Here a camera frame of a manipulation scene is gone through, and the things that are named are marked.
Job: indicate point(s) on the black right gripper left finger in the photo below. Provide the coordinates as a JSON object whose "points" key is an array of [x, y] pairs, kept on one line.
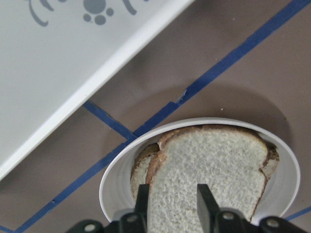
{"points": [[141, 206]]}

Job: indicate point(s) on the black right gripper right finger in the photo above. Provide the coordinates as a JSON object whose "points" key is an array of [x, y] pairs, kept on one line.
{"points": [[207, 207]]}

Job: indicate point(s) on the bread slice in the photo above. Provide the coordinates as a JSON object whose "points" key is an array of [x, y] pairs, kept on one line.
{"points": [[228, 160], [141, 164]]}

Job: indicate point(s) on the cream round plate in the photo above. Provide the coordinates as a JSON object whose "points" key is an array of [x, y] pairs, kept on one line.
{"points": [[115, 193]]}

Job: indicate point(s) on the cream bear serving tray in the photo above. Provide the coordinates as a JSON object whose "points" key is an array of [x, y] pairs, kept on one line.
{"points": [[55, 54]]}

